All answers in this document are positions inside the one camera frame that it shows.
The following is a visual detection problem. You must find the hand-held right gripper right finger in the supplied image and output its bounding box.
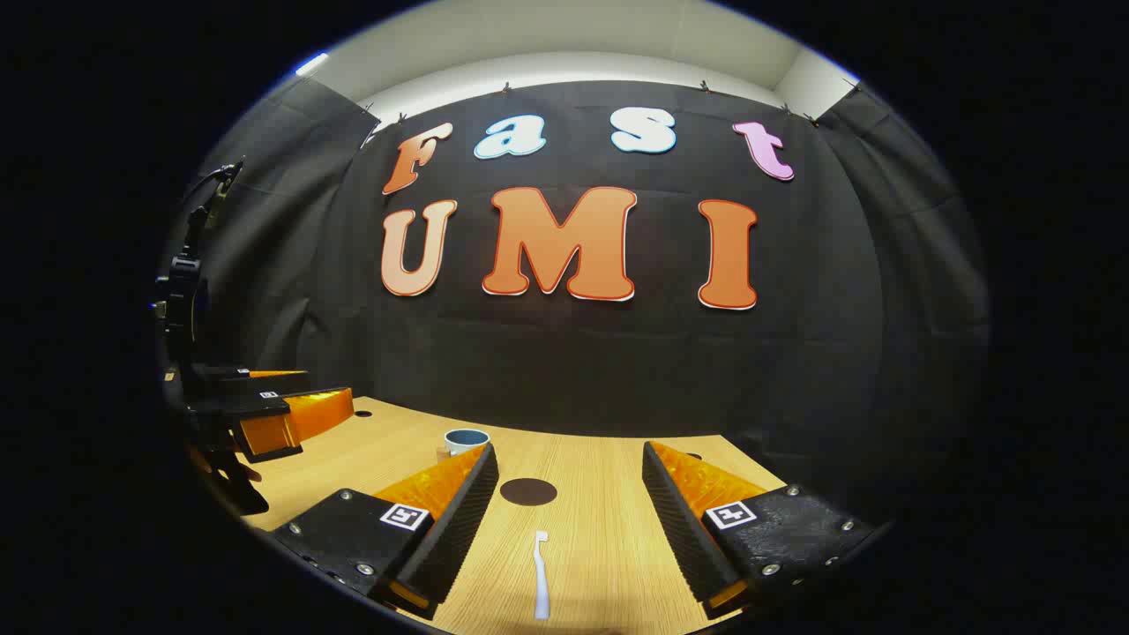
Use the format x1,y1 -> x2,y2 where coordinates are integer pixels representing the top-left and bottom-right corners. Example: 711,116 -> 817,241
642,441 -> 883,618

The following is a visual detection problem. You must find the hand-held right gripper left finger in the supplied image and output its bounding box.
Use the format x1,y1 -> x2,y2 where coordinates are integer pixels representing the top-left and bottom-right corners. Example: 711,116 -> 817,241
269,443 -> 500,620

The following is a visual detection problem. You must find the dark brown round coaster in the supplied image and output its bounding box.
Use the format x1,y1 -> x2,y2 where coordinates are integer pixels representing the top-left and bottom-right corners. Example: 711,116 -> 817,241
500,478 -> 558,507

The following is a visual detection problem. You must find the grey cup with wooden handle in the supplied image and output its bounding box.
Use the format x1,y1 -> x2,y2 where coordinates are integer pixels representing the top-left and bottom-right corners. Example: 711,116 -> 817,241
436,429 -> 491,465

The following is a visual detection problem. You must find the white toothbrush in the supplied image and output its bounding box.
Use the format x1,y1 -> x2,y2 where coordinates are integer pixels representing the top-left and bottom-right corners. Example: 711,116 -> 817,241
533,530 -> 552,621

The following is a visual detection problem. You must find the wooden desktop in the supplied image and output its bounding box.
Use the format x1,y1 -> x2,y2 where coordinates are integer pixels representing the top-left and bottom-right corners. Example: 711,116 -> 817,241
238,397 -> 790,635

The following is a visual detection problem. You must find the black backdrop cloth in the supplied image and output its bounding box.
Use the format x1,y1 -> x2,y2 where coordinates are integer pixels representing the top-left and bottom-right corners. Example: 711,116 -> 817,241
163,75 -> 989,530

